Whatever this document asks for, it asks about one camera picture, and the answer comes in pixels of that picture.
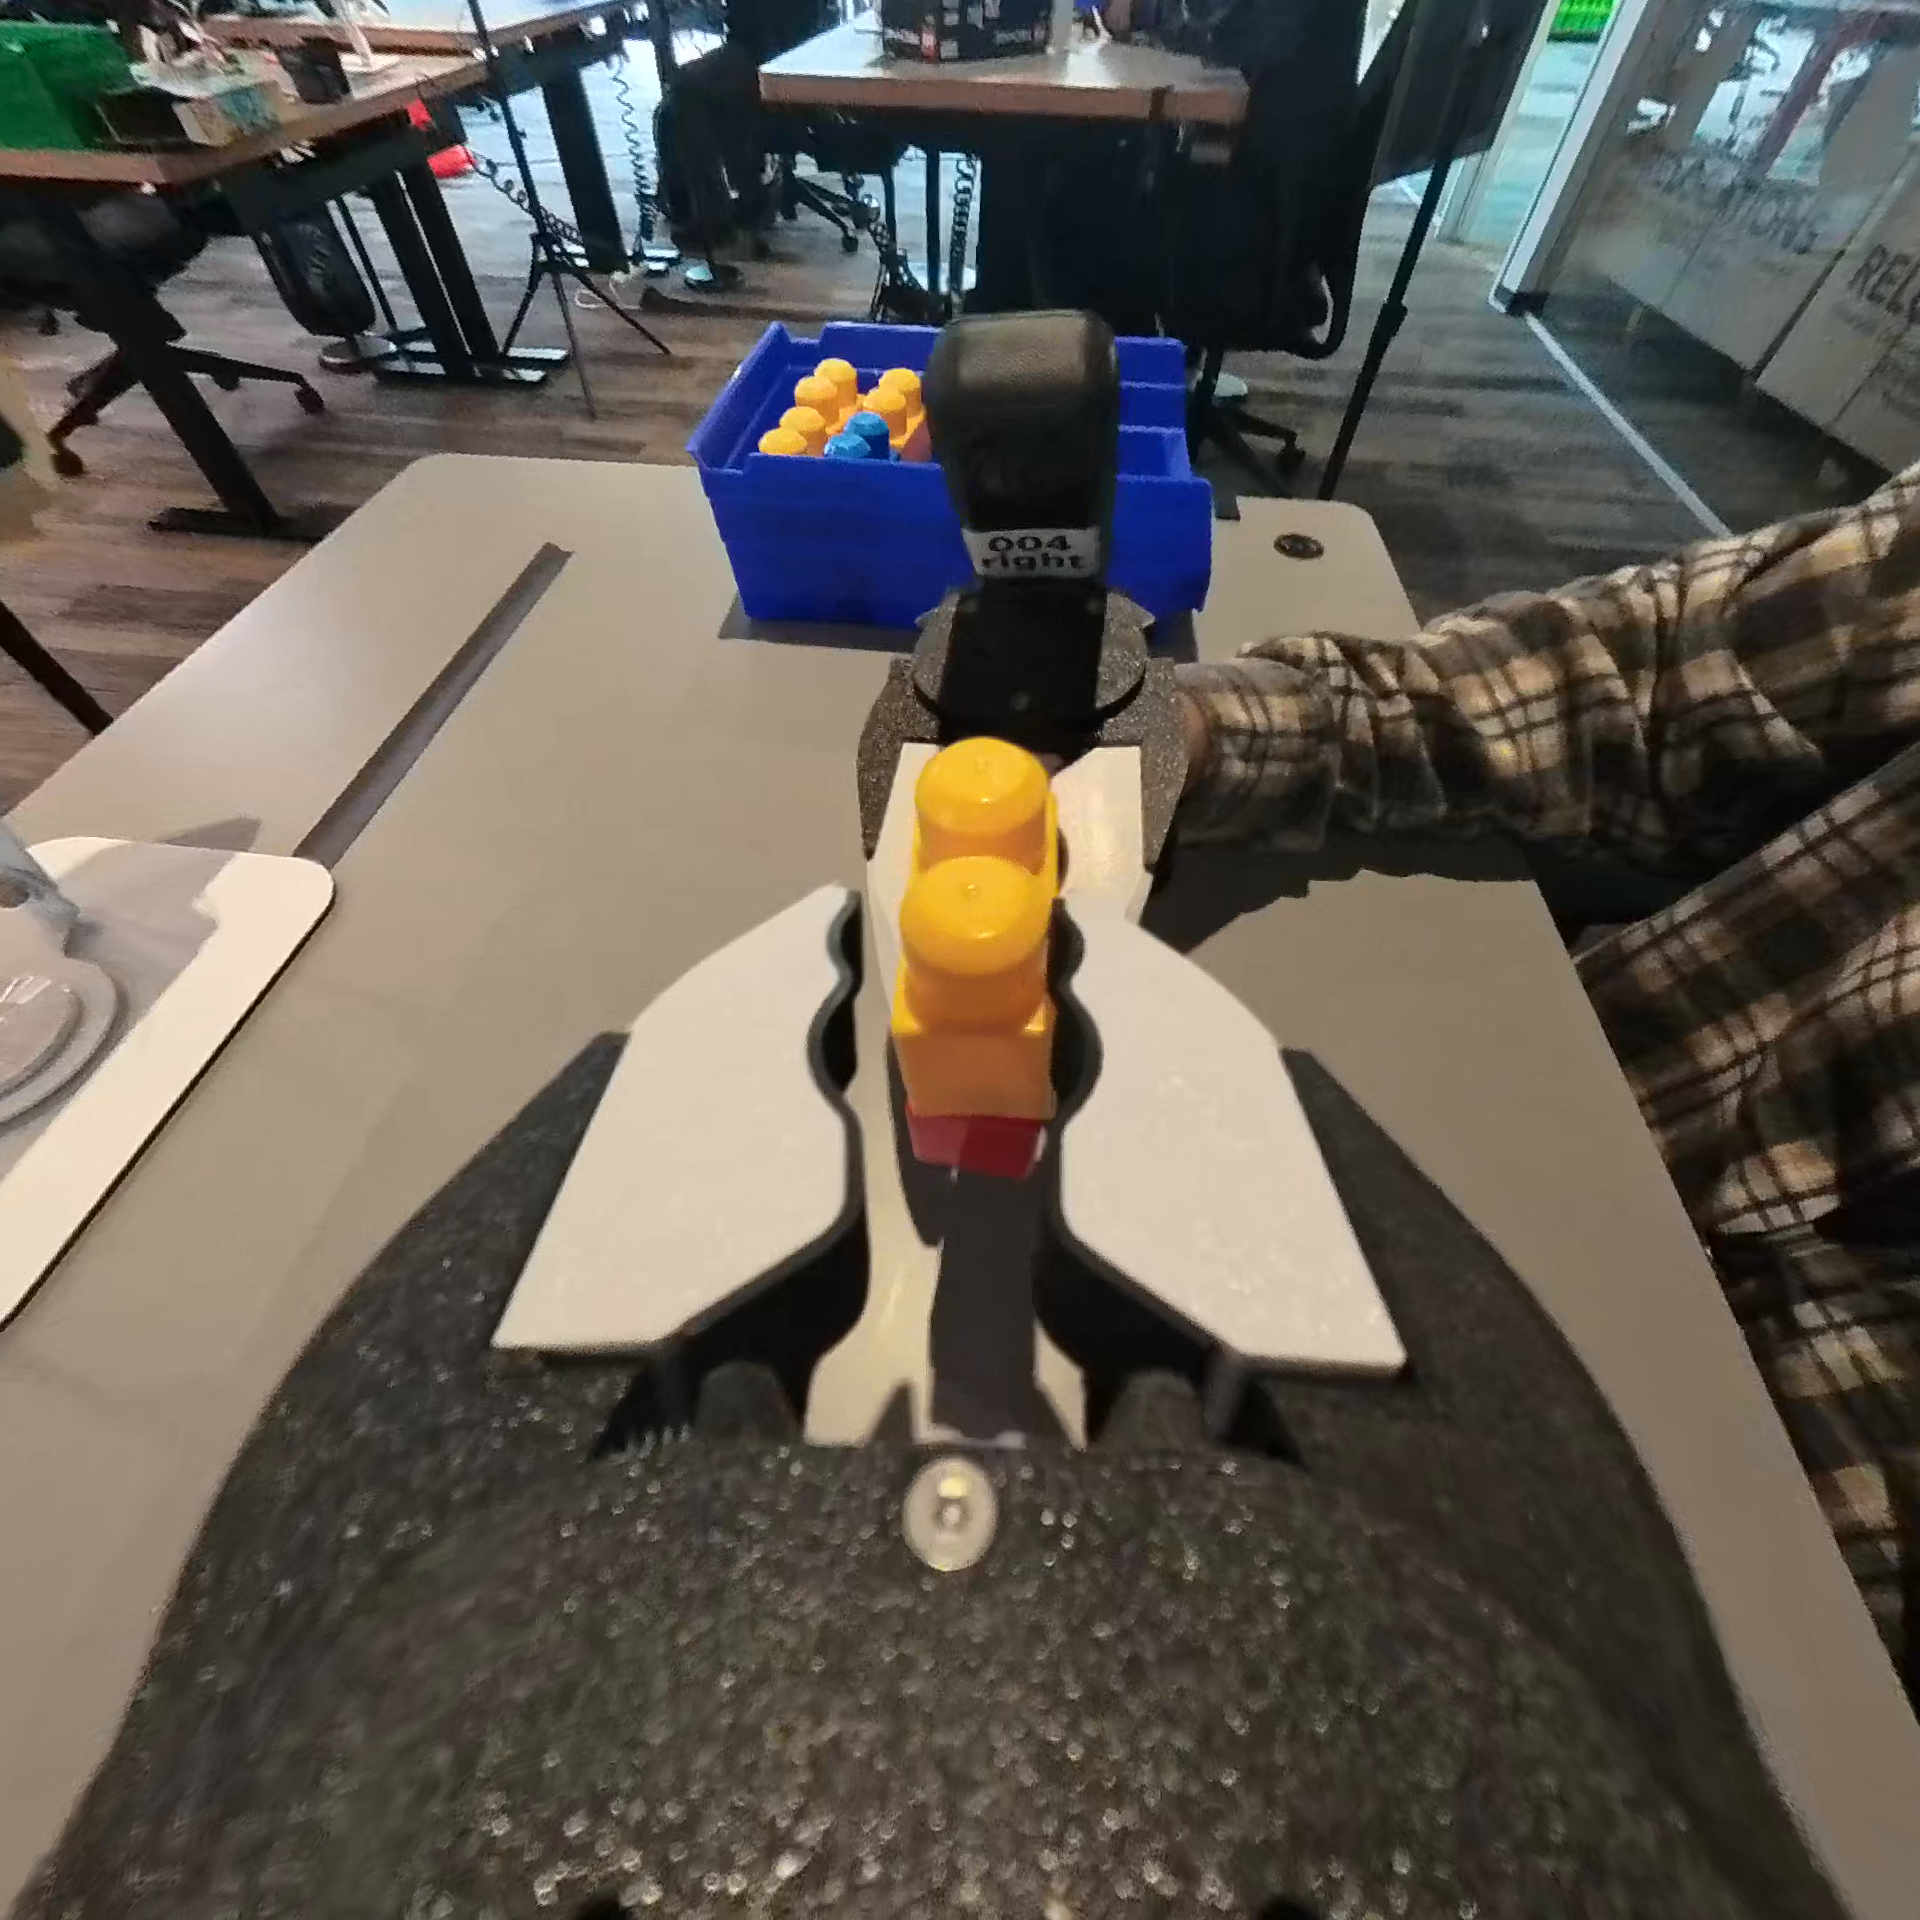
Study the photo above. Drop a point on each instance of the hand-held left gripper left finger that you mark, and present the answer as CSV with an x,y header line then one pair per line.
x,y
675,1184

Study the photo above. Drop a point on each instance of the green plastic bin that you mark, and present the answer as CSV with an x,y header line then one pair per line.
x,y
45,91

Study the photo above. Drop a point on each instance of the black tripod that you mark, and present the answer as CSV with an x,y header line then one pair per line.
x,y
547,285

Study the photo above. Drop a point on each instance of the blue plastic bin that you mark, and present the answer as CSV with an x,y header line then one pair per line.
x,y
810,540

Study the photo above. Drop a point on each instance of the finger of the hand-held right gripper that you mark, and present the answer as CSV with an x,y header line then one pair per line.
x,y
1107,826
893,840

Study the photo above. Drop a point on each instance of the blue two-stud mega block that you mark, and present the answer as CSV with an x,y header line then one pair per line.
x,y
862,440

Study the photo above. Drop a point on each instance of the person's plaid shirt torso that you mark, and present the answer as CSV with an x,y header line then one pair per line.
x,y
1799,1125

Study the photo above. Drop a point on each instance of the red mega block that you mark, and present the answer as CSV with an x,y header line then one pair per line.
x,y
975,1144

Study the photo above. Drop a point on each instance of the person's right hand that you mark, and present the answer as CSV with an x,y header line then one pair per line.
x,y
1193,735

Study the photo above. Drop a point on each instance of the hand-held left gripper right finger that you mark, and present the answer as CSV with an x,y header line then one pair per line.
x,y
1215,1184

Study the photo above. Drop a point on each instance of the wooden desk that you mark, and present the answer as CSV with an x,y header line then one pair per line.
x,y
990,91
224,150

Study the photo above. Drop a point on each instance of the white document stand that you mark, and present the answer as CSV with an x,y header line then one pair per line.
x,y
182,1021

